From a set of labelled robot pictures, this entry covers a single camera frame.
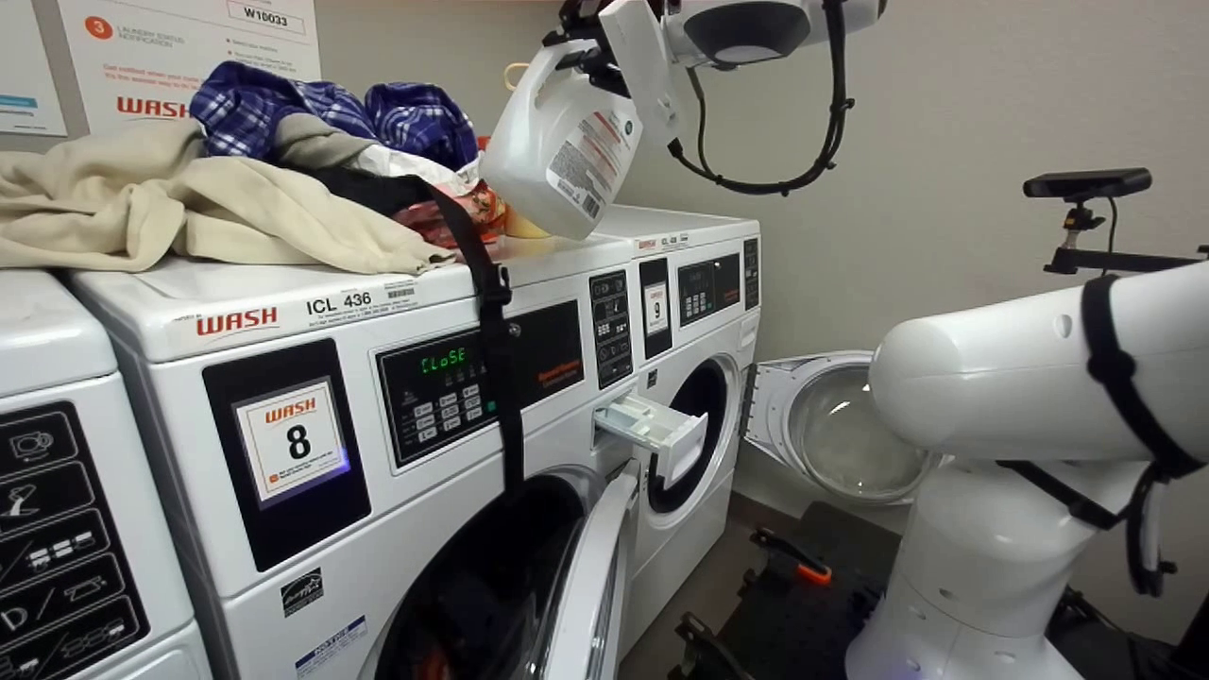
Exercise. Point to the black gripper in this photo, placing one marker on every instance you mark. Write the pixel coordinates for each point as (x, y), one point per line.
(584, 16)

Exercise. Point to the white laundry detergent bottle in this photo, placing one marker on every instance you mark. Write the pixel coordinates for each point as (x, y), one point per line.
(551, 165)

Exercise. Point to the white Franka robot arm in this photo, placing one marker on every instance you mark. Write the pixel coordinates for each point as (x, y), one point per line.
(1005, 380)

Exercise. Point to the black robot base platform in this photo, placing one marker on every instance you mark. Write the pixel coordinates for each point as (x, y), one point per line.
(804, 629)

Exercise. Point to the white washing machine numbered nine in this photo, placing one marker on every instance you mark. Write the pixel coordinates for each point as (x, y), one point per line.
(681, 228)

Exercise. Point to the white detergent drawer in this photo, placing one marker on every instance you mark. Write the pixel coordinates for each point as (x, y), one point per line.
(653, 437)

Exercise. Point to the white front-load washing machine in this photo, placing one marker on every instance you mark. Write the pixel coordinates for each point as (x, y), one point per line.
(37, 327)

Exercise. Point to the white washing machine numbered eight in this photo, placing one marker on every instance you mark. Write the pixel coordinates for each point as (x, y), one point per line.
(228, 606)

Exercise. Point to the white crumpled cloth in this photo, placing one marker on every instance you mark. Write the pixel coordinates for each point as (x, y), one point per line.
(417, 171)

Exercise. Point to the orange floral fabric bag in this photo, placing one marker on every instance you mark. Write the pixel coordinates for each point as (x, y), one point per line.
(440, 220)

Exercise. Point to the number nine card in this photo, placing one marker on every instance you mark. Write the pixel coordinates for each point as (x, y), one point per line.
(653, 307)

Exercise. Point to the grey green cloth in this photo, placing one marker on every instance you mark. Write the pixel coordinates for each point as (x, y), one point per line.
(315, 142)

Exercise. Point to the blue plaid cloth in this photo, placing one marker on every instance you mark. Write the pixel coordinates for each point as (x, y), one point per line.
(240, 109)

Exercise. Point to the white round washer door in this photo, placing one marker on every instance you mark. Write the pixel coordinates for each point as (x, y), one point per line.
(832, 437)
(597, 579)

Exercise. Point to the orange white wash poster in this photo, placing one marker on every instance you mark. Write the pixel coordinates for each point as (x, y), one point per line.
(153, 62)

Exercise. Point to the number eight card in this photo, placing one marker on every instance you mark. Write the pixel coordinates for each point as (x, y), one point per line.
(297, 441)

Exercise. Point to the beige cloth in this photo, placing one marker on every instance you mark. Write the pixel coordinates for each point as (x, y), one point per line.
(51, 208)

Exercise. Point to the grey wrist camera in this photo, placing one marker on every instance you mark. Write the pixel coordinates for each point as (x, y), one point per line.
(642, 62)

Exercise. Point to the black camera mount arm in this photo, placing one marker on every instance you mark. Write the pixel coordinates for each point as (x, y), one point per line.
(1108, 262)

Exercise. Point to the blue white wall poster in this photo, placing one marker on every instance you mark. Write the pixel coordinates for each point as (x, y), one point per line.
(22, 62)

